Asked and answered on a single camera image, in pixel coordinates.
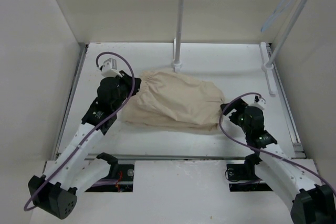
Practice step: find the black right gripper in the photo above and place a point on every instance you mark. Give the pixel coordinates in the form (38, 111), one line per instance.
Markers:
(238, 104)

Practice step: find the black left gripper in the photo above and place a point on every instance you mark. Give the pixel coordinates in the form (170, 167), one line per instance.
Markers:
(126, 80)

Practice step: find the beige trousers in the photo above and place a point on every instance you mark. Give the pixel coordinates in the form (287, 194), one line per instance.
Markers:
(174, 101)

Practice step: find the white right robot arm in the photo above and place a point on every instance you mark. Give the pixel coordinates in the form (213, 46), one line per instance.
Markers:
(306, 201)

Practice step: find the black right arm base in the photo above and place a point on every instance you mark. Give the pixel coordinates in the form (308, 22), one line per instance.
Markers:
(242, 177)

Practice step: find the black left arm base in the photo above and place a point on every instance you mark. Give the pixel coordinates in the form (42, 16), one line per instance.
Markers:
(119, 178)

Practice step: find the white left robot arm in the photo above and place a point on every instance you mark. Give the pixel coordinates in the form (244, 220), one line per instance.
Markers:
(56, 191)

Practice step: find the white centre rack pole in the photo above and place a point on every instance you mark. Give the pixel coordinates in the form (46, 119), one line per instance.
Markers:
(177, 41)

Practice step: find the white rack pole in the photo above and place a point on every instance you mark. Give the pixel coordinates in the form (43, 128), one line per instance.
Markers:
(177, 41)
(269, 59)

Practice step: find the white right rack pole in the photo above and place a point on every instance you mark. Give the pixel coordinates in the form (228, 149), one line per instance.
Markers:
(269, 59)

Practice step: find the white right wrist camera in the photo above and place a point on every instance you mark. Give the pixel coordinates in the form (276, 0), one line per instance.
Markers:
(259, 102)

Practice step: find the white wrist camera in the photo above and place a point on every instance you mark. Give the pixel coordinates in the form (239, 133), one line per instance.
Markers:
(259, 102)
(109, 68)

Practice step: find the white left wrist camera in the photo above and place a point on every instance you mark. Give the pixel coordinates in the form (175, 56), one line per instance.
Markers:
(109, 68)

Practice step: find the aluminium left frame rail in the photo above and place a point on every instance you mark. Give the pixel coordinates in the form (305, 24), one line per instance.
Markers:
(79, 65)

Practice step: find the aluminium frame rail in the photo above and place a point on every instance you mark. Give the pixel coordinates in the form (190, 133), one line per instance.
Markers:
(173, 157)
(293, 132)
(79, 65)

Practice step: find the aluminium right frame rail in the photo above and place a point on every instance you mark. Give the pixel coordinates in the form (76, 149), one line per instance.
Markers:
(293, 132)

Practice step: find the aluminium front frame rail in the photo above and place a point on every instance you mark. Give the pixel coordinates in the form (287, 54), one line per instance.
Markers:
(173, 157)

